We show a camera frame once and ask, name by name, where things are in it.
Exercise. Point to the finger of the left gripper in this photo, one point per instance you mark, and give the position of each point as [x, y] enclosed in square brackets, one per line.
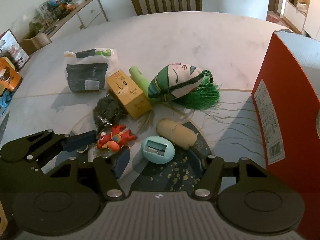
[76, 142]

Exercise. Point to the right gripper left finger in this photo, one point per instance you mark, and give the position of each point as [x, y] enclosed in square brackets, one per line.
[102, 173]

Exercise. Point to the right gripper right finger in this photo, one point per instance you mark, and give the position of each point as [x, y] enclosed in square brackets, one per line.
[211, 170]

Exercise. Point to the red plush keychain toy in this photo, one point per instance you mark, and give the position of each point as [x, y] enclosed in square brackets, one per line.
[114, 140]

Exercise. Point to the beige oval case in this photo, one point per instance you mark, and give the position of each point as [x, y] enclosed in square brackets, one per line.
[176, 133]

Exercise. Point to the teal egg pencil sharpener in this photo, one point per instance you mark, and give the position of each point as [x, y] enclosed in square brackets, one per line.
[157, 150]

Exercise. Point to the dark packaged pouch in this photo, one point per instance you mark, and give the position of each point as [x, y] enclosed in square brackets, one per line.
[87, 71]

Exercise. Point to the yellow cardboard box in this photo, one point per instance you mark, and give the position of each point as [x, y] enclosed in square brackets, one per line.
[129, 94]

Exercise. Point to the painted face pouch green tassel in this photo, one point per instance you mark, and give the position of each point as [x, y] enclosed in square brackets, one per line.
[186, 85]

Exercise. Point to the green tube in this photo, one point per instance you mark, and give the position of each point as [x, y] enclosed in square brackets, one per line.
[142, 82]

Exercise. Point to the red cardboard box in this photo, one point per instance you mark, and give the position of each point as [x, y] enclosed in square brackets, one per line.
[286, 98]

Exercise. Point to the wooden holder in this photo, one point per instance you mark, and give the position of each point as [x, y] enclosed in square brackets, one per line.
[32, 45]

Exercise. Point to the red white paper bag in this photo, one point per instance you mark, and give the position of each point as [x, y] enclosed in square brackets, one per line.
[11, 49]

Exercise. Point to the white sideboard cabinet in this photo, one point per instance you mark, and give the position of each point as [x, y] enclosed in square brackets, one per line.
[88, 14]

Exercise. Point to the white wall cabinet unit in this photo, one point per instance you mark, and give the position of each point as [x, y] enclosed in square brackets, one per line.
[302, 16]

